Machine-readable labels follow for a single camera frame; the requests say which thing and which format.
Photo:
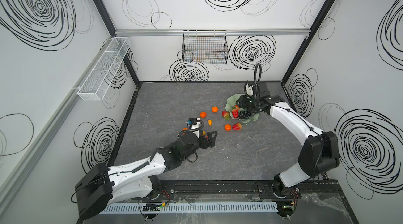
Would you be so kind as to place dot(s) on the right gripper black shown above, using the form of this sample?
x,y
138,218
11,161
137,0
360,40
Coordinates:
x,y
246,102

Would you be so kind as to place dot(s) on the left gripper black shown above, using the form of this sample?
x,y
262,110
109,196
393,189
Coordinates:
x,y
204,140

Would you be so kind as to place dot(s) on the dark fake grape bunch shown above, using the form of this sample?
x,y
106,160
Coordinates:
x,y
246,114

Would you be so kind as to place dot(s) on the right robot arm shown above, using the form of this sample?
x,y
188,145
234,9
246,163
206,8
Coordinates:
x,y
320,151

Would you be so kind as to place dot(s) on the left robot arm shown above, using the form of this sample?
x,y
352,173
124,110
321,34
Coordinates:
x,y
104,185

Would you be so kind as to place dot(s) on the fake orange by bowl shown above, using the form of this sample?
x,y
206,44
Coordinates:
x,y
227,127

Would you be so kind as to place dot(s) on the fake strawberry beside bowl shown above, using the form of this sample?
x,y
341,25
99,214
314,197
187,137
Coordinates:
x,y
226,115

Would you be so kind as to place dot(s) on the fake orange upper right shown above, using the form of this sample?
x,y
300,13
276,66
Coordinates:
x,y
214,109

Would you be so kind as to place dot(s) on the light green wavy fruit bowl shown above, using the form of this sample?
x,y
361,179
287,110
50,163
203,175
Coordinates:
x,y
233,100

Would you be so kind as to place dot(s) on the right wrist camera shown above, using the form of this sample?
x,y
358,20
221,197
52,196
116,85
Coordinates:
x,y
249,89

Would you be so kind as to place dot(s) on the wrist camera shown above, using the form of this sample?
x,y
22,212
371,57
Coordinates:
x,y
193,124
249,89

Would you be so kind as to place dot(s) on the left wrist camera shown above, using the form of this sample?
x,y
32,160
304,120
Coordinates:
x,y
193,124

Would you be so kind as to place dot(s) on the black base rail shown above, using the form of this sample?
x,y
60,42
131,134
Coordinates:
x,y
266,189

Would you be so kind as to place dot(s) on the black wire wall basket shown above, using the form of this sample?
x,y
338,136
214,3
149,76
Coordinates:
x,y
205,46

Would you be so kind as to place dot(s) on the white slotted cable duct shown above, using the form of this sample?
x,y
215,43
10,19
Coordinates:
x,y
200,207

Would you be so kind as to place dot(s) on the white mesh wall shelf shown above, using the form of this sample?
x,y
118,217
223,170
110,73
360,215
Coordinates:
x,y
108,71

